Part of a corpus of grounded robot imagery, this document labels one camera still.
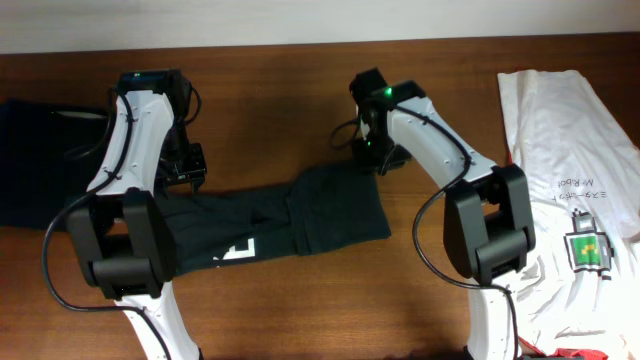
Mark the white t-shirt pile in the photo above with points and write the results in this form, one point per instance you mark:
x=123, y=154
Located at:
x=580, y=287

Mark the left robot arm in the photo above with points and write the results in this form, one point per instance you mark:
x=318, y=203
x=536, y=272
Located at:
x=122, y=242

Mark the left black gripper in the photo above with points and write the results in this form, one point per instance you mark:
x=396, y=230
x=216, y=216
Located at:
x=195, y=172

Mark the red object at edge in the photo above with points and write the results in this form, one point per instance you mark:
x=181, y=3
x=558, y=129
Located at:
x=569, y=354

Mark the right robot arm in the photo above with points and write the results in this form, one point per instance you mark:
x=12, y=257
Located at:
x=488, y=225

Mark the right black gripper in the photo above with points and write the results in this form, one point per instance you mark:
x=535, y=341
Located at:
x=369, y=160

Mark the dark green t-shirt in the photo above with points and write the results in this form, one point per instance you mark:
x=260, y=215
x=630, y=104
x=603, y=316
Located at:
x=326, y=208

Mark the folded black garment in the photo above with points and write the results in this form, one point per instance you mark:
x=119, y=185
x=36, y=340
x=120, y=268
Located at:
x=38, y=176

